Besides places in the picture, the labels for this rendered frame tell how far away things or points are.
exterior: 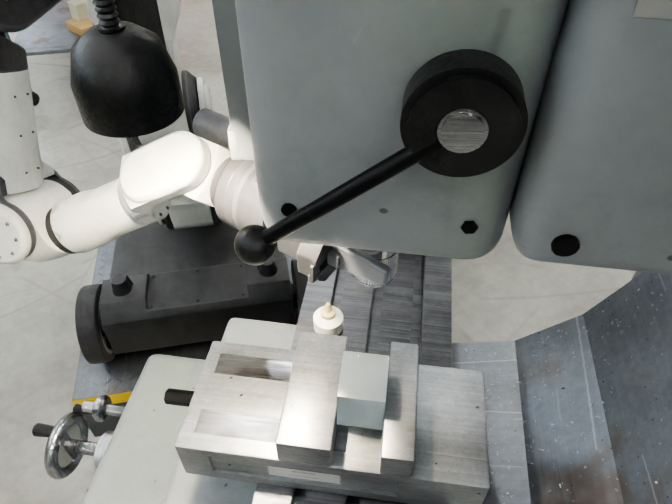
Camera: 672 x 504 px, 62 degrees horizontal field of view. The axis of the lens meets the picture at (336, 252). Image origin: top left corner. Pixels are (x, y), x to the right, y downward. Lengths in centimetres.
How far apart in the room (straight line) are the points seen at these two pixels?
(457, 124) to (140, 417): 84
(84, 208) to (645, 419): 70
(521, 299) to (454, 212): 187
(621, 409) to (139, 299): 105
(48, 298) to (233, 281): 112
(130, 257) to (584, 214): 134
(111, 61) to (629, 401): 66
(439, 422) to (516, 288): 164
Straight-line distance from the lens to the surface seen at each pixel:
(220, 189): 61
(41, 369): 220
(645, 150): 36
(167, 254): 157
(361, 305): 87
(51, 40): 362
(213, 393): 71
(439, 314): 87
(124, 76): 40
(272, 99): 37
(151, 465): 100
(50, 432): 114
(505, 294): 226
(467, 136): 32
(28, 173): 79
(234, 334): 95
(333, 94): 35
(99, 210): 72
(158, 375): 108
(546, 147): 36
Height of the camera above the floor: 162
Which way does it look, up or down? 44 degrees down
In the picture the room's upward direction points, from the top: straight up
